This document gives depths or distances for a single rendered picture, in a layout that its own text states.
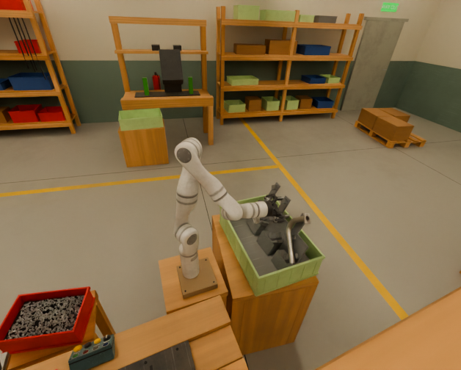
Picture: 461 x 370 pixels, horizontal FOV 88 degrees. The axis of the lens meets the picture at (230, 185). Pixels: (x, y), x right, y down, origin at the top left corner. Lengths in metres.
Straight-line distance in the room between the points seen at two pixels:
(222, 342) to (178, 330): 0.20
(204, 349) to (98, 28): 5.54
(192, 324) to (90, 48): 5.43
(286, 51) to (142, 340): 5.52
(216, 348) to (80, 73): 5.61
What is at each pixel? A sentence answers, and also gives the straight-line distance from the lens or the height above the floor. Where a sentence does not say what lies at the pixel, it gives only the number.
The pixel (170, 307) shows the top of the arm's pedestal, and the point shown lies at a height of 0.85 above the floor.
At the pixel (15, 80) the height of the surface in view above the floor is 1.01.
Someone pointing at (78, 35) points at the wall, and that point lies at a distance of 5.97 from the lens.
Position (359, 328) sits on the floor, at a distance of 2.49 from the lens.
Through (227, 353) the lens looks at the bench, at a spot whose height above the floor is 0.88.
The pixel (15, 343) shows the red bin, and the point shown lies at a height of 0.88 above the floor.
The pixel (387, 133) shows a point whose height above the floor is 0.23.
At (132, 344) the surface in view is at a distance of 1.26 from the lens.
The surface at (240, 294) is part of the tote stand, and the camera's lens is 1.44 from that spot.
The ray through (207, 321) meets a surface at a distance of 1.25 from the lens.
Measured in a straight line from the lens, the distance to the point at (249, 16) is 5.49.
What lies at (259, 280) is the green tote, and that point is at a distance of 1.32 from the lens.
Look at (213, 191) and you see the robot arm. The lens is 0.97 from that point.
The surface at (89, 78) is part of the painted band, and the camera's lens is 6.06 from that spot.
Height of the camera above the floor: 2.03
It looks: 35 degrees down
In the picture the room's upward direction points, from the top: 2 degrees clockwise
